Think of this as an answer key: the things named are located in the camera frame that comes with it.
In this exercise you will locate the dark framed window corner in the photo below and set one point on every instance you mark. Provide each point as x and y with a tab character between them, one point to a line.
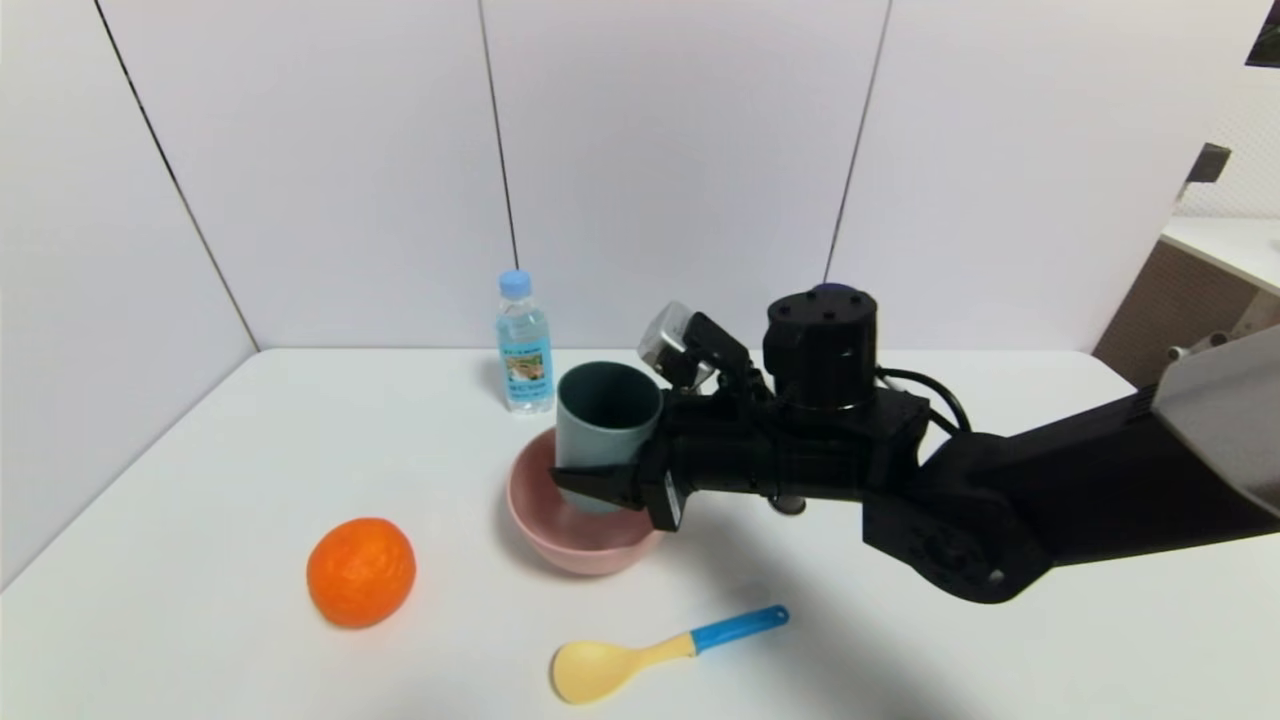
1264	40

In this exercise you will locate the dark coffee capsule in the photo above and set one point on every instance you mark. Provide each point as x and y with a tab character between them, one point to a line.
788	506

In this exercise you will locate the teal plastic cup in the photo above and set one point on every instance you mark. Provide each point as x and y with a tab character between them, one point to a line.
605	420

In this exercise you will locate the navy white spray can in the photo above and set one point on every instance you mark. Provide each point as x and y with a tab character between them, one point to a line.
836	290

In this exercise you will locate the orange fruit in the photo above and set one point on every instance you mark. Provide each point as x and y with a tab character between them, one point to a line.
361	571

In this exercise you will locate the clear water bottle blue cap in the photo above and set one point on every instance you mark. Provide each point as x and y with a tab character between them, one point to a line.
524	350

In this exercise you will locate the white background desk top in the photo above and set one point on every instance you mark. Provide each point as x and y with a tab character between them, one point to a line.
1225	245

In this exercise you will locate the white desk leg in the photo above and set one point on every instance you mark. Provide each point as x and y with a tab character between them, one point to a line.
1258	315

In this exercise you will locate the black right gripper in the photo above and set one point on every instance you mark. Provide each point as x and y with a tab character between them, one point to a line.
662	492

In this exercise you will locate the brown desk side panel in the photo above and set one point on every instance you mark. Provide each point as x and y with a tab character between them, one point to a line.
1150	320

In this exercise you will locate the black wall-mounted bracket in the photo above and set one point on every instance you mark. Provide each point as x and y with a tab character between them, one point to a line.
1204	164

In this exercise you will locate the pink bowl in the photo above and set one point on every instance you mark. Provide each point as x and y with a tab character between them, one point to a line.
580	545

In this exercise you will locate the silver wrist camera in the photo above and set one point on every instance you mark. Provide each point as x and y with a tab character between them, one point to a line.
680	345

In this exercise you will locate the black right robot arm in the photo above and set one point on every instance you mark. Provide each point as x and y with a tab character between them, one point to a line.
1050	490

